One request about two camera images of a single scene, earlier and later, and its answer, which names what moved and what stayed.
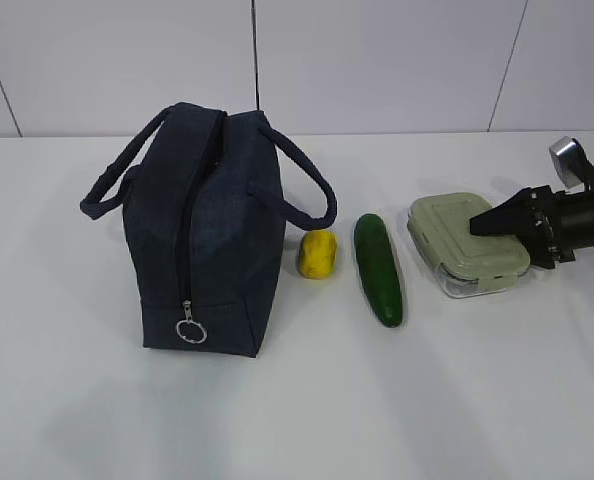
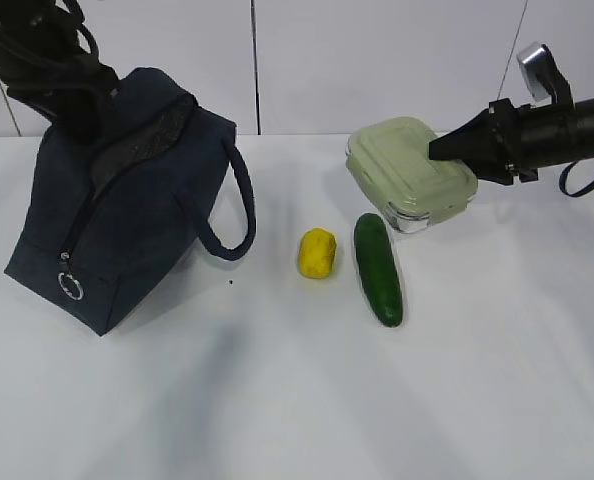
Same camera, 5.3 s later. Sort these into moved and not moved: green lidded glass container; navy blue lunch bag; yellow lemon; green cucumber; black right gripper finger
Moved: navy blue lunch bag; green lidded glass container; black right gripper finger
Not moved: green cucumber; yellow lemon
